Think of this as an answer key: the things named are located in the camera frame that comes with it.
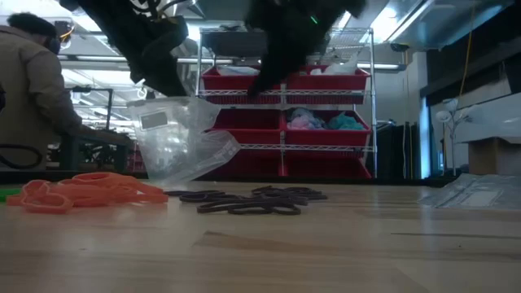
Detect red plastic bin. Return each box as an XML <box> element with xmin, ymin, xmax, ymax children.
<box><xmin>281</xmin><ymin>154</ymin><xmax>373</xmax><ymax>179</ymax></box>
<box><xmin>203</xmin><ymin>151</ymin><xmax>282</xmax><ymax>179</ymax></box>
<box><xmin>211</xmin><ymin>107</ymin><xmax>285</xmax><ymax>146</ymax></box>
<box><xmin>282</xmin><ymin>108</ymin><xmax>373</xmax><ymax>147</ymax></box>
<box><xmin>201</xmin><ymin>64</ymin><xmax>284</xmax><ymax>105</ymax></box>
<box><xmin>280</xmin><ymin>64</ymin><xmax>370</xmax><ymax>105</ymax></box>

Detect black plastic bin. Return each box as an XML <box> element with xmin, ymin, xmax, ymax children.
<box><xmin>201</xmin><ymin>30</ymin><xmax>269</xmax><ymax>58</ymax></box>

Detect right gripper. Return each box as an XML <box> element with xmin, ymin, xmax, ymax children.
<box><xmin>243</xmin><ymin>0</ymin><xmax>341</xmax><ymax>98</ymax></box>

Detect teal cloth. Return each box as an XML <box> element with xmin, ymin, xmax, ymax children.
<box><xmin>327</xmin><ymin>112</ymin><xmax>366</xmax><ymax>132</ymax></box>

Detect pink cloth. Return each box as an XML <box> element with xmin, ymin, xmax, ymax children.
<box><xmin>287</xmin><ymin>116</ymin><xmax>326</xmax><ymax>131</ymax></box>

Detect black tube stand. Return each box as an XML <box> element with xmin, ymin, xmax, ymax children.
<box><xmin>68</xmin><ymin>86</ymin><xmax>115</xmax><ymax>131</ymax></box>

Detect chrome wire shelf cart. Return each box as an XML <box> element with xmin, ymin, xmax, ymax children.
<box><xmin>191</xmin><ymin>26</ymin><xmax>379</xmax><ymax>180</ymax></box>

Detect ceiling cable reel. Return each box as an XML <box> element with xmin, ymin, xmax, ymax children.
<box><xmin>56</xmin><ymin>20</ymin><xmax>77</xmax><ymax>52</ymax></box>

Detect black panels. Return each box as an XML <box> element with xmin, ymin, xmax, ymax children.
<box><xmin>376</xmin><ymin>120</ymin><xmax>421</xmax><ymax>180</ymax></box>

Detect person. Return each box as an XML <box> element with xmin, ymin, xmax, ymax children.
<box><xmin>0</xmin><ymin>11</ymin><xmax>97</xmax><ymax>147</ymax></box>

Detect white plastic bag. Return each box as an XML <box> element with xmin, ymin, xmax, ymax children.
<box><xmin>309</xmin><ymin>55</ymin><xmax>359</xmax><ymax>77</ymax></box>

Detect grey cloth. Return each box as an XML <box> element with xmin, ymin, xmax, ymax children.
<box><xmin>289</xmin><ymin>107</ymin><xmax>322</xmax><ymax>121</ymax></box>

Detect grey ceiling air unit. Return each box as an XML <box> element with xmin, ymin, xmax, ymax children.
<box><xmin>195</xmin><ymin>0</ymin><xmax>254</xmax><ymax>22</ymax></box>

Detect dark work table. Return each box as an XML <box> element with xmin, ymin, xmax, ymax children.
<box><xmin>60</xmin><ymin>129</ymin><xmax>135</xmax><ymax>172</ymax></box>

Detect yellow cable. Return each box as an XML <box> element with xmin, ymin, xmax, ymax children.
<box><xmin>458</xmin><ymin>7</ymin><xmax>476</xmax><ymax>98</ymax></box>

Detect white floor lamp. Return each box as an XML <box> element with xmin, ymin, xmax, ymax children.
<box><xmin>434</xmin><ymin>97</ymin><xmax>479</xmax><ymax>177</ymax></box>

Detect white cloth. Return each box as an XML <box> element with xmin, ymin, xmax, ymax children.
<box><xmin>217</xmin><ymin>65</ymin><xmax>261</xmax><ymax>77</ymax></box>

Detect black aluminium table frame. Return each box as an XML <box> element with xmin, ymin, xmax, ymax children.
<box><xmin>0</xmin><ymin>168</ymin><xmax>459</xmax><ymax>189</ymax></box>

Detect cardboard box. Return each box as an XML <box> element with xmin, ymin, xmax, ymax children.
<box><xmin>466</xmin><ymin>137</ymin><xmax>521</xmax><ymax>177</ymax></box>

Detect black rubber band pile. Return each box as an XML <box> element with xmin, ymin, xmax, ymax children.
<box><xmin>164</xmin><ymin>185</ymin><xmax>329</xmax><ymax>216</ymax></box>

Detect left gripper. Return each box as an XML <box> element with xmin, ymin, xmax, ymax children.
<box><xmin>121</xmin><ymin>14</ymin><xmax>191</xmax><ymax>98</ymax></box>

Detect person's black headphones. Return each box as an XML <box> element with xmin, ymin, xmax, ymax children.
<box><xmin>43</xmin><ymin>35</ymin><xmax>63</xmax><ymax>56</ymax></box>

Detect green rubber band pile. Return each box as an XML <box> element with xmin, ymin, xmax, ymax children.
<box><xmin>0</xmin><ymin>186</ymin><xmax>22</xmax><ymax>203</ymax></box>

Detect orange rubber band pile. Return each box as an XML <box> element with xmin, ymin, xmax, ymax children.
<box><xmin>6</xmin><ymin>171</ymin><xmax>169</xmax><ymax>215</ymax></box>

